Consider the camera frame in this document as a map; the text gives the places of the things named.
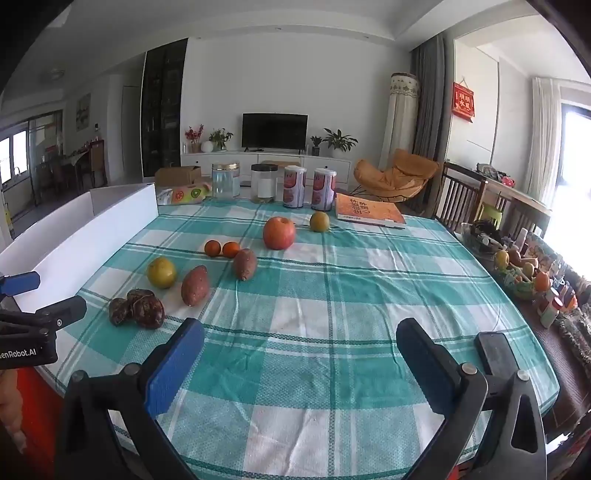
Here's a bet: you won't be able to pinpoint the white curtain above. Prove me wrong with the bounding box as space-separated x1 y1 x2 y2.
522 76 568 205

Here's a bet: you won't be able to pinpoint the clear jar with gold lid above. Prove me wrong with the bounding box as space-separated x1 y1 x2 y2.
211 161 241 200

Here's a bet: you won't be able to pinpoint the red wall hanging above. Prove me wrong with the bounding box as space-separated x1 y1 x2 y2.
452 82 476 123

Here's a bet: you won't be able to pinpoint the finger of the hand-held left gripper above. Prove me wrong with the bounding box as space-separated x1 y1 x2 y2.
0 271 41 297
0 295 88 331

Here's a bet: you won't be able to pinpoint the red object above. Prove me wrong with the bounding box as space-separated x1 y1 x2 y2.
16 369 68 467

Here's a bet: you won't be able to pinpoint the green plastic chair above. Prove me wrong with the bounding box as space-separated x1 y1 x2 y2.
480 203 507 228

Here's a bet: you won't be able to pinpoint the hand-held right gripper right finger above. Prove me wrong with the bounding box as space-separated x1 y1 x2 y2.
396 318 548 480

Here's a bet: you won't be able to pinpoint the dark bowl of items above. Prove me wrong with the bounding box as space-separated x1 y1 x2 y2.
461 220 503 256

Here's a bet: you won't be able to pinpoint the white television cabinet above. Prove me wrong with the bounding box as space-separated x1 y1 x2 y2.
180 148 354 190

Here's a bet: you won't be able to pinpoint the framed wall picture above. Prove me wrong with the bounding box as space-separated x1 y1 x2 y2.
76 93 92 130

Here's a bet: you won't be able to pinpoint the large green potted plant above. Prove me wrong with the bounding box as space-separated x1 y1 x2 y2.
323 128 359 153

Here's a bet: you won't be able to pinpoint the brown cardboard box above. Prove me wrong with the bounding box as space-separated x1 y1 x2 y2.
154 165 203 188

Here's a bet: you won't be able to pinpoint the green basket of fruit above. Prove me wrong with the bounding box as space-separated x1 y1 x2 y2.
492 249 551 302

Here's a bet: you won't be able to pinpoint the grey curtain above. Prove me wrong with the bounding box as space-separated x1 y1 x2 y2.
409 33 455 162

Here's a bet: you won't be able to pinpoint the orange lounge chair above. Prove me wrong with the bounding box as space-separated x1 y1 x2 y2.
349 148 441 204

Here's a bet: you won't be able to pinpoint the white cardboard box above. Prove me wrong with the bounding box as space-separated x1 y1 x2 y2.
0 182 160 320

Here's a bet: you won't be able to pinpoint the black glass cabinet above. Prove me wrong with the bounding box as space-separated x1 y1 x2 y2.
140 38 189 178

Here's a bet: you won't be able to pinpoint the black television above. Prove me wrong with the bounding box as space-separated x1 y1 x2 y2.
242 113 308 151

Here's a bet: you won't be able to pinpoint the person's left hand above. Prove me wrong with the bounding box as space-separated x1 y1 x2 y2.
0 370 25 445

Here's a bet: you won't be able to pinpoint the red apple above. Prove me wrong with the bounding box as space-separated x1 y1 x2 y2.
263 216 297 251

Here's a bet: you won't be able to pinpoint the orange book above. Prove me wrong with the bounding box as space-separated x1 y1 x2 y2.
335 193 407 230

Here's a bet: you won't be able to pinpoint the short sweet potato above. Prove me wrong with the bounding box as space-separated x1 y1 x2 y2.
232 248 258 281

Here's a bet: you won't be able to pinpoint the teal checkered tablecloth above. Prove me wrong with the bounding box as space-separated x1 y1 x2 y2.
46 196 561 480

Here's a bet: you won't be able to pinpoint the long sweet potato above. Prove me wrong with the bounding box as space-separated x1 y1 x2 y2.
180 265 211 308

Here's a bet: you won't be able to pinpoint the yellow-green citrus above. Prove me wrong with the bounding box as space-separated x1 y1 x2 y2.
147 257 177 289

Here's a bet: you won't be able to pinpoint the clear jar with black lid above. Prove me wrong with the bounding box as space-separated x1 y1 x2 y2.
250 163 279 204

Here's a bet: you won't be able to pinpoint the fruit print tissue pack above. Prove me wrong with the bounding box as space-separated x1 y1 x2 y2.
157 182 213 205

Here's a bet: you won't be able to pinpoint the covered standing air conditioner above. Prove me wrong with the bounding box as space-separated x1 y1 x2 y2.
379 72 419 171

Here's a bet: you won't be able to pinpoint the red flowers in vase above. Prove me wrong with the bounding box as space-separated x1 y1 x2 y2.
185 124 205 154

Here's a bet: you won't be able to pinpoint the green plant in white pot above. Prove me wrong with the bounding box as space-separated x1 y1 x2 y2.
209 128 234 152

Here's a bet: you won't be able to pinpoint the red and white can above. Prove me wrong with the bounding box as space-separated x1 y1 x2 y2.
311 168 337 212
283 165 308 209

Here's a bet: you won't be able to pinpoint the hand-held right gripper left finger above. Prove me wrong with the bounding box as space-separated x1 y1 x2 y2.
54 318 205 480

